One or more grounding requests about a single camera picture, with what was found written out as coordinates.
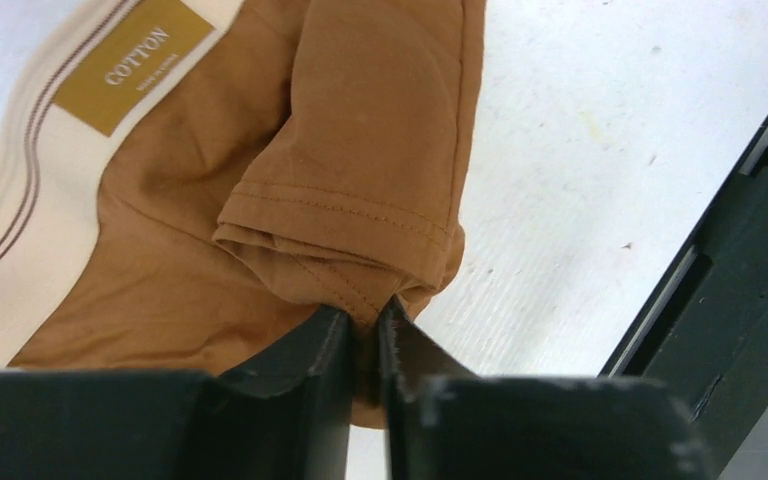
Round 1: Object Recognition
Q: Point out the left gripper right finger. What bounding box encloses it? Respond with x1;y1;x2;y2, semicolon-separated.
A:
376;300;712;479

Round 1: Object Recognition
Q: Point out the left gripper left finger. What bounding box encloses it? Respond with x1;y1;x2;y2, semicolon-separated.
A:
0;307;351;479

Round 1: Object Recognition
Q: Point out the brown underwear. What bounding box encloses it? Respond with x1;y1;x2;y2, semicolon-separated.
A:
0;1;486;428

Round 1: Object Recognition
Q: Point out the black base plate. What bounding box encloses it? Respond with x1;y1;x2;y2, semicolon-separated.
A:
602;115;768;479

